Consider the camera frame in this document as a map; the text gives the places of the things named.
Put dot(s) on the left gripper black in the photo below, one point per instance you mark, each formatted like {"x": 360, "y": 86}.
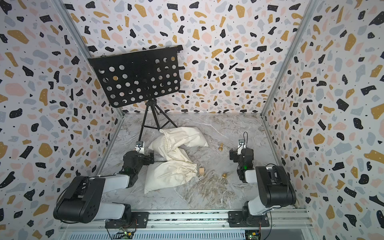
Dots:
{"x": 149, "y": 157}

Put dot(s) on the cream soil bag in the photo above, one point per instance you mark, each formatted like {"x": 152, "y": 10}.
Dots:
{"x": 167, "y": 145}

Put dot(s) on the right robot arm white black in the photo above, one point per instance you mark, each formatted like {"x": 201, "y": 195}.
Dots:
{"x": 274, "y": 188}

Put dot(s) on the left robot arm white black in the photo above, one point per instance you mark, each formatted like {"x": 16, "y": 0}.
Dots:
{"x": 81, "y": 201}

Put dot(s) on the cream cloth bag lower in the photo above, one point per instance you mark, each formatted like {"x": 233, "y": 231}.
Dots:
{"x": 169, "y": 174}

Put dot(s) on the left green circuit board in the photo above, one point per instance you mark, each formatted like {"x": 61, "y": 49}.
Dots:
{"x": 126, "y": 234}

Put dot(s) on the green circuit board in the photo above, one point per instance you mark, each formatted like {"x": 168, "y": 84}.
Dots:
{"x": 126, "y": 234}
{"x": 252, "y": 235}

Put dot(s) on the right green circuit board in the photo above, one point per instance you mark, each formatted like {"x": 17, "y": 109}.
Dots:
{"x": 252, "y": 235}

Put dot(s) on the black perforated music stand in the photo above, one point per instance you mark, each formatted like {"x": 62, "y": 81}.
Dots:
{"x": 137, "y": 77}

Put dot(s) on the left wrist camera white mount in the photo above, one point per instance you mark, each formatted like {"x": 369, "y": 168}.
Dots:
{"x": 140, "y": 147}

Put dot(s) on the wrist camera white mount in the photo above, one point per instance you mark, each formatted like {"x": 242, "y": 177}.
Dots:
{"x": 241, "y": 145}
{"x": 140, "y": 147}

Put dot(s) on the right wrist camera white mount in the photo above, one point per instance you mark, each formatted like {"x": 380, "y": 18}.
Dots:
{"x": 241, "y": 145}

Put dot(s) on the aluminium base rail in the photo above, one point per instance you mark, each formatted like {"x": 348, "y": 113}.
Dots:
{"x": 287, "y": 224}

